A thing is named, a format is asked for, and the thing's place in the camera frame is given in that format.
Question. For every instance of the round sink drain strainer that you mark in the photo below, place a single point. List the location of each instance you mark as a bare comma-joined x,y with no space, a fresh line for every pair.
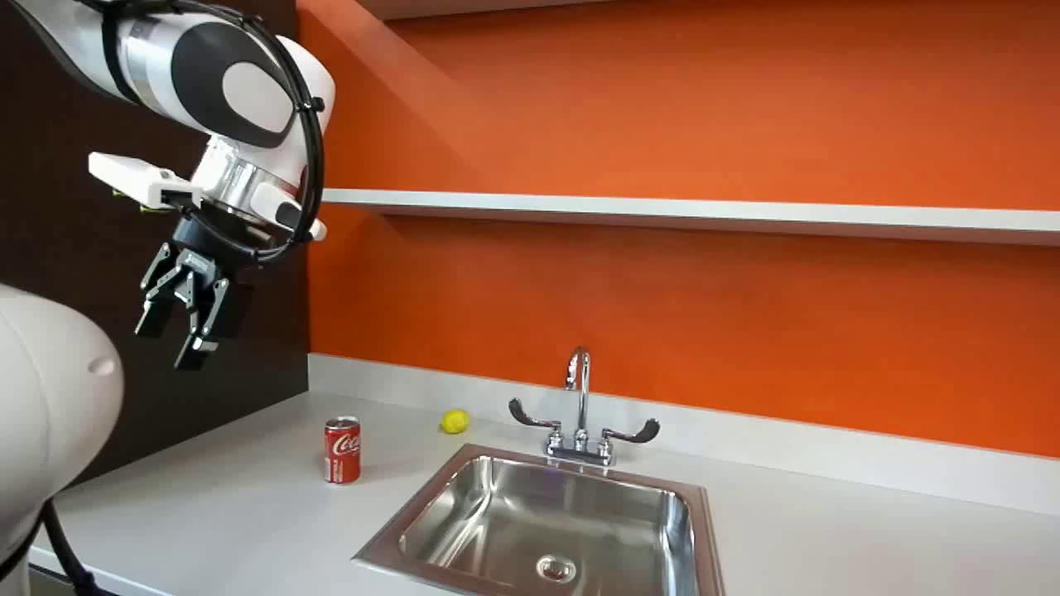
557,566

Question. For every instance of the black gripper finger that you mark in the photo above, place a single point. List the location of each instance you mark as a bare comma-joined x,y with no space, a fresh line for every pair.
209,326
159,300

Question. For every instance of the tall dark wood-grain cabinet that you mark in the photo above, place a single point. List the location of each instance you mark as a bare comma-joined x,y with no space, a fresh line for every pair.
69,243

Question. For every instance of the chrome faucet with levers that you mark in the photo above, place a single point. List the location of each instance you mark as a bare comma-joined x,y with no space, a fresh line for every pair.
580,408

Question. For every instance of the red soda can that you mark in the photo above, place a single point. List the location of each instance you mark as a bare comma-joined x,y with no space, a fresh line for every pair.
342,451

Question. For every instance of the stainless steel sink basin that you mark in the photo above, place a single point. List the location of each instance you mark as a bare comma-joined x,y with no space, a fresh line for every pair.
517,517

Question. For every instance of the high wall shelf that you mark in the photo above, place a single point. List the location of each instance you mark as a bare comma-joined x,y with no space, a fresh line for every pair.
442,9

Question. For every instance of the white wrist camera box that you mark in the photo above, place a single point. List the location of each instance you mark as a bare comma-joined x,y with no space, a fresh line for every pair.
126,173

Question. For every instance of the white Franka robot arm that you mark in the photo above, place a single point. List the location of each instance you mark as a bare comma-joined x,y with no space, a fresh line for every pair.
188,68

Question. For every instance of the long white wall shelf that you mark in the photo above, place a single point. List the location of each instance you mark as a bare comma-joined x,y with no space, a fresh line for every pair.
663,211

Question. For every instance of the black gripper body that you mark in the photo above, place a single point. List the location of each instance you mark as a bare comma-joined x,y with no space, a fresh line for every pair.
207,248

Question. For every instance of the yellow lemon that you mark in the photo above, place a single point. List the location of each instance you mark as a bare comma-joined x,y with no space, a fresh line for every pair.
454,421

